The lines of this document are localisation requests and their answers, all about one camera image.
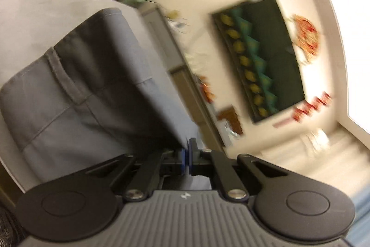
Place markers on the brown wicker box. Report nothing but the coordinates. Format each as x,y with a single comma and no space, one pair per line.
231,118

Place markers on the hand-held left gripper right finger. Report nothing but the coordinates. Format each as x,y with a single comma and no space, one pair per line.
190,158

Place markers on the small yellow box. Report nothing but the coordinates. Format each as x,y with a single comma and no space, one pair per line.
174,14

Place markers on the grey tissue box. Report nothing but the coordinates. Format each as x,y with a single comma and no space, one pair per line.
229,134

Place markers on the long grey brown sideboard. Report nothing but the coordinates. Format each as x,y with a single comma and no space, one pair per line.
173,61

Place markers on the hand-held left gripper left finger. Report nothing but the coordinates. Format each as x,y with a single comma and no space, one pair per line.
182,158

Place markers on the clear glass pitcher set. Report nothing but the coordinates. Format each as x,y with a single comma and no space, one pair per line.
196,57

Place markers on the grey-blue shirt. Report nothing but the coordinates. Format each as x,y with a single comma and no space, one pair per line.
95,85

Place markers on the wall television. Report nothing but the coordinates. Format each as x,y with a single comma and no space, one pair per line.
268,61

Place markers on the red fruit tray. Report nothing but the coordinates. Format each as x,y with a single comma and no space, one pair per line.
206,89

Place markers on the red round knot decoration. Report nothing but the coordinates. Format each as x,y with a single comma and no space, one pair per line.
306,34

